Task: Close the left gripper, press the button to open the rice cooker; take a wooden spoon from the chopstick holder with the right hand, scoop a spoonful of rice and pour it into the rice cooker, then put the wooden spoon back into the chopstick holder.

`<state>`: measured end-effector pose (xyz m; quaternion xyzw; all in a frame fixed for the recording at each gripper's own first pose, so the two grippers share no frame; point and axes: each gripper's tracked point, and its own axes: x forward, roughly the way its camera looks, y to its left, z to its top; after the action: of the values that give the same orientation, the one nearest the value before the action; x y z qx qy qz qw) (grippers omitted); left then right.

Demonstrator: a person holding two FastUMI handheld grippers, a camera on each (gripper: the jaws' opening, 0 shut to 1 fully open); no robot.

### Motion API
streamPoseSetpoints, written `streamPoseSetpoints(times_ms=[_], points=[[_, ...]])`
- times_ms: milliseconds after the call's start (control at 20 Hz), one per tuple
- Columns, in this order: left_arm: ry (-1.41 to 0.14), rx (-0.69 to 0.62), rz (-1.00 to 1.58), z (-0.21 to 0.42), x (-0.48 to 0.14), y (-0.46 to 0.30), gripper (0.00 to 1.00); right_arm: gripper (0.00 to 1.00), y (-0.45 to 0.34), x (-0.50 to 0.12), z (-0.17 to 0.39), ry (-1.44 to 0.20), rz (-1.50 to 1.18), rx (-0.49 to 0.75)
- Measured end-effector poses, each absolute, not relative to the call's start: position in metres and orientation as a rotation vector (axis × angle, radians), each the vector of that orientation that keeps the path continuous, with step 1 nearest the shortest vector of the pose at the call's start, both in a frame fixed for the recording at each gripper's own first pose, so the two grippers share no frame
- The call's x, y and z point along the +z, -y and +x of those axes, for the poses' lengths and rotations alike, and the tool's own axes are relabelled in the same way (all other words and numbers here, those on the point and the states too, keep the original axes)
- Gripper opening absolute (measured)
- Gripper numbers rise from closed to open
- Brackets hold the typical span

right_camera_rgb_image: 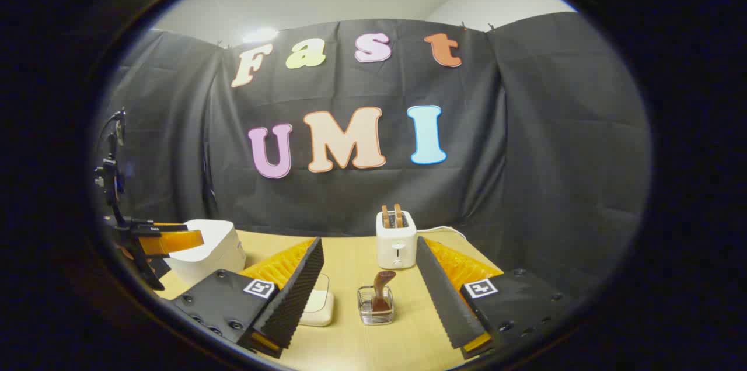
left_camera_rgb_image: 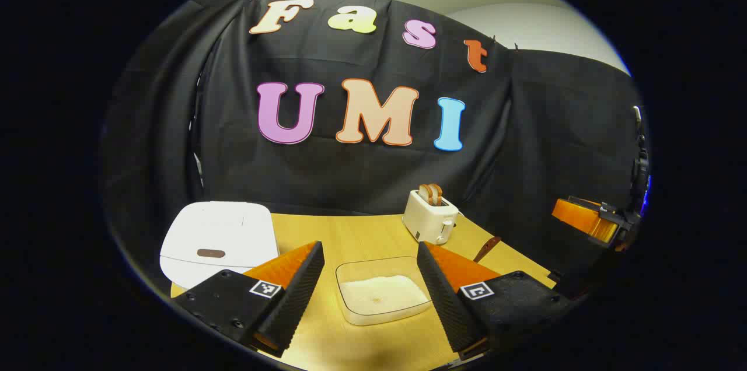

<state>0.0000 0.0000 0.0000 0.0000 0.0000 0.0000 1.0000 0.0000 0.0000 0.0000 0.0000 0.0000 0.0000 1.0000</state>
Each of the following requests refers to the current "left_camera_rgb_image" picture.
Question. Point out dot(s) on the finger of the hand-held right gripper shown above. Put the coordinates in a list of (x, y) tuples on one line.
[(580, 216)]

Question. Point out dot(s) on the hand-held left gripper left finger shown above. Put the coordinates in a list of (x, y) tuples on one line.
[(297, 295)]

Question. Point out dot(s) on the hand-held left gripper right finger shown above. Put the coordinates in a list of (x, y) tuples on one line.
[(443, 295)]

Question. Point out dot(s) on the brown wooden spoon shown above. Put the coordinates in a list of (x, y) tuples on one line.
[(487, 248)]

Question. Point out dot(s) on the clear tray of rice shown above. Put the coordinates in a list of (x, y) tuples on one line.
[(379, 295)]

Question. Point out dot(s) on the white rice cooker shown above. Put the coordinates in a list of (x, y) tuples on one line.
[(216, 225)]

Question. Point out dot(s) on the white toaster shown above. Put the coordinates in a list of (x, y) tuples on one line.
[(426, 222)]

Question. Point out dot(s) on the brown bread slice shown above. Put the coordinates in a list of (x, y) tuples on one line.
[(424, 194), (437, 193)]

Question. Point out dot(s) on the black backdrop cloth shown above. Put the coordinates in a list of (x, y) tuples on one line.
[(350, 184)]

